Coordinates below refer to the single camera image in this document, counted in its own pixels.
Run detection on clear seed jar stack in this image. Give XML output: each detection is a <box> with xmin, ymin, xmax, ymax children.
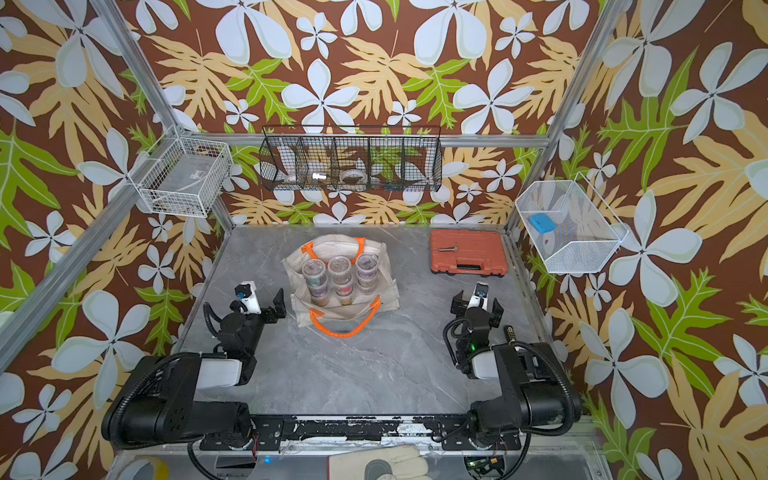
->
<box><xmin>301</xmin><ymin>259</ymin><xmax>329</xmax><ymax>307</ymax></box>
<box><xmin>327</xmin><ymin>256</ymin><xmax>354</xmax><ymax>306</ymax></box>
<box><xmin>355</xmin><ymin>253</ymin><xmax>379</xmax><ymax>295</ymax></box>

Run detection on beige canvas bag orange handles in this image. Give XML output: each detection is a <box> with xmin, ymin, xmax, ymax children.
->
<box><xmin>282</xmin><ymin>234</ymin><xmax>400</xmax><ymax>339</ymax></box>

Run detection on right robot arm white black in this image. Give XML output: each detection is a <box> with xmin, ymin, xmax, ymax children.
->
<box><xmin>442</xmin><ymin>283</ymin><xmax>582</xmax><ymax>444</ymax></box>

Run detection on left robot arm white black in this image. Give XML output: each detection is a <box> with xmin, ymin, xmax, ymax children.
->
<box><xmin>101</xmin><ymin>282</ymin><xmax>287</xmax><ymax>450</ymax></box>

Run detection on black screwdriver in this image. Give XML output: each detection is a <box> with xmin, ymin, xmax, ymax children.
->
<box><xmin>503</xmin><ymin>325</ymin><xmax>517</xmax><ymax>343</ymax></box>

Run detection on red plastic tool case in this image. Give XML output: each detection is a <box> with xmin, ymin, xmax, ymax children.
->
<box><xmin>429</xmin><ymin>229</ymin><xmax>509</xmax><ymax>277</ymax></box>

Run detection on blue object in basket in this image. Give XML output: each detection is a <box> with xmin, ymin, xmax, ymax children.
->
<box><xmin>529</xmin><ymin>213</ymin><xmax>557</xmax><ymax>234</ymax></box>

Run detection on white mesh basket right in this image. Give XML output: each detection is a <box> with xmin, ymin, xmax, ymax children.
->
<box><xmin>515</xmin><ymin>174</ymin><xmax>629</xmax><ymax>275</ymax></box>

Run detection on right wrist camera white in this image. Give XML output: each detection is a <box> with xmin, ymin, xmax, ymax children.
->
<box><xmin>468</xmin><ymin>282</ymin><xmax>489</xmax><ymax>312</ymax></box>

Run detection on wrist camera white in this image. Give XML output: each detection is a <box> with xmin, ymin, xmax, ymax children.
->
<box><xmin>230</xmin><ymin>281</ymin><xmax>261</xmax><ymax>315</ymax></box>
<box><xmin>468</xmin><ymin>282</ymin><xmax>489</xmax><ymax>312</ymax></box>

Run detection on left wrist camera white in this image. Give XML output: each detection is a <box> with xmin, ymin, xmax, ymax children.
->
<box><xmin>230</xmin><ymin>281</ymin><xmax>261</xmax><ymax>315</ymax></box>

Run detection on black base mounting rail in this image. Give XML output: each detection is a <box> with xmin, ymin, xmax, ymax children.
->
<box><xmin>199</xmin><ymin>413</ymin><xmax>523</xmax><ymax>452</ymax></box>

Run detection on black wire basket rear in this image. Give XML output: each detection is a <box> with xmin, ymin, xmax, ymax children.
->
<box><xmin>256</xmin><ymin>125</ymin><xmax>444</xmax><ymax>192</ymax></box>

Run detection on white wire basket left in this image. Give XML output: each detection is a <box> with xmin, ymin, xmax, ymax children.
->
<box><xmin>130</xmin><ymin>127</ymin><xmax>233</xmax><ymax>218</ymax></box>

